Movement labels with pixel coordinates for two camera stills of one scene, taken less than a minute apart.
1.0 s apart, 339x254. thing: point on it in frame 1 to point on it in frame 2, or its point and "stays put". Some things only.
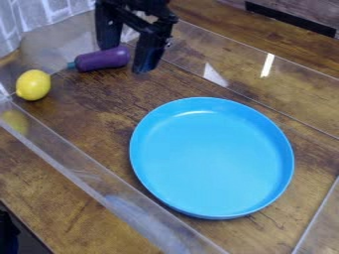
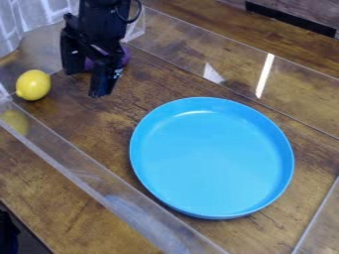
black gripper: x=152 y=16 to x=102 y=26
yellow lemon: x=33 y=84 stays put
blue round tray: x=213 y=156 stays put
